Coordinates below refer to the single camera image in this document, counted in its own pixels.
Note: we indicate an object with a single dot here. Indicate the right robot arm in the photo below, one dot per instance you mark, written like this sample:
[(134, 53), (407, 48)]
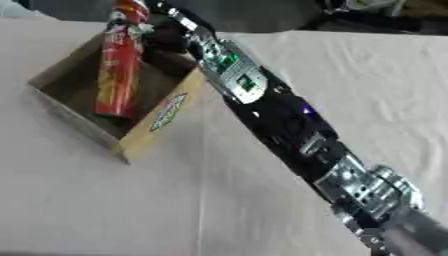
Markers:
[(291, 126)]

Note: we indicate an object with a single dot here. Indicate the red bottle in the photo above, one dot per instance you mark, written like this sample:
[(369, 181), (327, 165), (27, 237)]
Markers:
[(121, 66)]

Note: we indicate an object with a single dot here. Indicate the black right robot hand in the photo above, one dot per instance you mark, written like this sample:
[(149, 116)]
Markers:
[(169, 35)]

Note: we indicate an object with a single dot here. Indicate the tan cardboard box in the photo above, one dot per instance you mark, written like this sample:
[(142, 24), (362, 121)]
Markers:
[(116, 96)]

